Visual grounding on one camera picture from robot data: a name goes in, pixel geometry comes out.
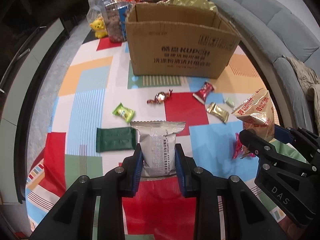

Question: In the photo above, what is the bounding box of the magenta snack packet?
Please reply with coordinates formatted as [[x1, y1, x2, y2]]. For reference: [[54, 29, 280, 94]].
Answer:
[[232, 133, 255, 159]]

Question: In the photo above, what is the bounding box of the orange gold biscuit packet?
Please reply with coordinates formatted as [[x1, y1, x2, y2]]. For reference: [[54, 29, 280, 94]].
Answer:
[[232, 88, 274, 141]]

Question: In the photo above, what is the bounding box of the dark green snack bar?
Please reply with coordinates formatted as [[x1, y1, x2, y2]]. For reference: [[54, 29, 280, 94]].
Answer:
[[96, 127, 137, 153]]

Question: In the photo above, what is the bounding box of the silver white snack packet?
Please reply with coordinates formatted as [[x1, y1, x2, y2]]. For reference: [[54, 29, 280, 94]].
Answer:
[[130, 121, 185, 178]]

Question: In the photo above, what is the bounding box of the pale green candy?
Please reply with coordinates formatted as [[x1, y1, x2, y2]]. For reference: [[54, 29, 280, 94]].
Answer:
[[224, 97, 235, 108]]

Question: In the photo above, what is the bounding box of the gold candy bar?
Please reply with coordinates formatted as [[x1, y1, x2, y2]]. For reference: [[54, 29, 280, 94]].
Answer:
[[206, 102, 229, 124]]

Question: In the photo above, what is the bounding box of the small green candy packet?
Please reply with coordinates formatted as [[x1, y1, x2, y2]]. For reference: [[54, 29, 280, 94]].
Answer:
[[112, 103, 135, 123]]

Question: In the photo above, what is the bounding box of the red gold twist candy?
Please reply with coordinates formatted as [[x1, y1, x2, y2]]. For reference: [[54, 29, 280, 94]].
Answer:
[[146, 89, 173, 104]]

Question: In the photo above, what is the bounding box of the red love chocolate packet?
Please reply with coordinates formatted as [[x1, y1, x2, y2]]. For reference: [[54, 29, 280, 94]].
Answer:
[[193, 81, 216, 105]]

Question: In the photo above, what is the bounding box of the person's right hand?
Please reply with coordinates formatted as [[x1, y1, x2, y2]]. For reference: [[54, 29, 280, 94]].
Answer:
[[278, 216, 307, 240]]

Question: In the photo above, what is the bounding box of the colourful patchwork tablecloth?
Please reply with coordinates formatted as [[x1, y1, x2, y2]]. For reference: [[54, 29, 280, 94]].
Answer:
[[25, 38, 285, 239]]

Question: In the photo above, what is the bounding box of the beige quilted jacket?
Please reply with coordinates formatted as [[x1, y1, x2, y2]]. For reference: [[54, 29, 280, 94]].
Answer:
[[283, 55, 319, 132]]

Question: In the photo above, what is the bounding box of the grey sectional sofa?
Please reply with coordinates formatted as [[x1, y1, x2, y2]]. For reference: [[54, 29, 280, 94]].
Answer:
[[209, 0, 319, 133]]

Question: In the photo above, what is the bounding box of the brown cardboard box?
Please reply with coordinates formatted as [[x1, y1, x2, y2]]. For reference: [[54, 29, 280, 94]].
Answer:
[[125, 3, 241, 79]]

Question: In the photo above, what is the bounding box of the yellow bear toy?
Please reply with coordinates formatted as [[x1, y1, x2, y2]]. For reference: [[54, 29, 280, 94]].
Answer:
[[89, 17, 107, 39]]

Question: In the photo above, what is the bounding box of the gold mountain-lid snack tin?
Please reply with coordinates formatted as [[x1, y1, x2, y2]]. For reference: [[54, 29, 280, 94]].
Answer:
[[169, 0, 218, 12]]

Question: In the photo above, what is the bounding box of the clear jar of nuts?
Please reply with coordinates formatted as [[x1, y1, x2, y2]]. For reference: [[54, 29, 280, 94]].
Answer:
[[104, 1, 132, 43]]

